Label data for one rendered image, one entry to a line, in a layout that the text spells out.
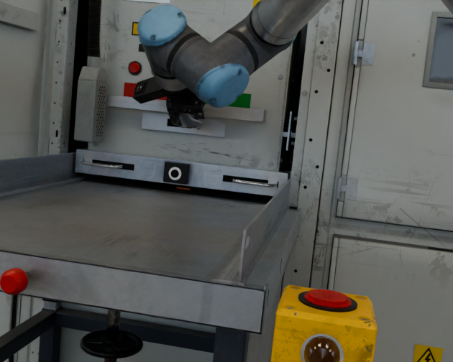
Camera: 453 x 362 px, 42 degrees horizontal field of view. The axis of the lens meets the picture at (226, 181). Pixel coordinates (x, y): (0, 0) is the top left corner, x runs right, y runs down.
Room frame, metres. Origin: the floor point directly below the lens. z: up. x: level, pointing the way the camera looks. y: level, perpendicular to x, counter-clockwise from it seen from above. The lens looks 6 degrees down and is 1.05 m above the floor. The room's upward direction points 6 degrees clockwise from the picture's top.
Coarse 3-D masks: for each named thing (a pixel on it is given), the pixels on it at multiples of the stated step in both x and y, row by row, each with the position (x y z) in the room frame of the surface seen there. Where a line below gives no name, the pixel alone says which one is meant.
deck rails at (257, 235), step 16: (0, 160) 1.16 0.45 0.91; (16, 160) 1.22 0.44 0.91; (32, 160) 1.28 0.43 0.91; (48, 160) 1.36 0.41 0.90; (64, 160) 1.44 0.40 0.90; (0, 176) 1.16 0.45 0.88; (16, 176) 1.22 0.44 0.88; (32, 176) 1.29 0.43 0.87; (48, 176) 1.36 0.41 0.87; (64, 176) 1.44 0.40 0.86; (0, 192) 1.16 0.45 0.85; (16, 192) 1.18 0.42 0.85; (288, 192) 1.35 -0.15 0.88; (272, 208) 0.99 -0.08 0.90; (288, 208) 1.33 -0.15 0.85; (256, 224) 0.79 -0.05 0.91; (272, 224) 1.02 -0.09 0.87; (256, 240) 0.81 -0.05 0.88; (240, 256) 0.82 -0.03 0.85; (256, 256) 0.83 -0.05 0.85; (224, 272) 0.73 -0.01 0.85; (240, 272) 0.69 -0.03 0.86
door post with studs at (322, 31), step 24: (336, 0) 1.35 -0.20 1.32; (312, 24) 1.36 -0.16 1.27; (336, 24) 1.35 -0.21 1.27; (312, 48) 1.36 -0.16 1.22; (312, 72) 1.36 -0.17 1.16; (312, 96) 1.36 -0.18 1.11; (312, 120) 1.36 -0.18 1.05; (312, 144) 1.35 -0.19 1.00; (312, 168) 1.35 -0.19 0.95; (312, 192) 1.35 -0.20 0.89; (312, 216) 1.35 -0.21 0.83; (312, 240) 1.35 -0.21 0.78
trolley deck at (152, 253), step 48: (48, 192) 1.24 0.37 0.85; (96, 192) 1.31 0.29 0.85; (144, 192) 1.38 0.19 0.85; (0, 240) 0.80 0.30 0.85; (48, 240) 0.82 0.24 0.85; (96, 240) 0.85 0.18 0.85; (144, 240) 0.88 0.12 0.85; (192, 240) 0.92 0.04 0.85; (240, 240) 0.95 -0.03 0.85; (288, 240) 1.01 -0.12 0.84; (0, 288) 0.75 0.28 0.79; (48, 288) 0.74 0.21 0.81; (96, 288) 0.72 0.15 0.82; (144, 288) 0.71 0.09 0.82; (192, 288) 0.70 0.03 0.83; (240, 288) 0.69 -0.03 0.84
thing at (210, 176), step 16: (80, 160) 1.48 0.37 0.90; (96, 160) 1.48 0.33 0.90; (112, 160) 1.47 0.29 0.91; (128, 160) 1.46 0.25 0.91; (144, 160) 1.46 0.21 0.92; (160, 160) 1.45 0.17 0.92; (176, 160) 1.44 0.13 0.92; (112, 176) 1.47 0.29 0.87; (128, 176) 1.46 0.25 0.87; (144, 176) 1.45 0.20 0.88; (160, 176) 1.45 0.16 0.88; (192, 176) 1.43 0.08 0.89; (208, 176) 1.43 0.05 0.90; (224, 176) 1.42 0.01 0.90; (240, 176) 1.41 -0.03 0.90; (256, 176) 1.41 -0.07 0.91; (288, 176) 1.41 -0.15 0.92; (256, 192) 1.41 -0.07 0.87
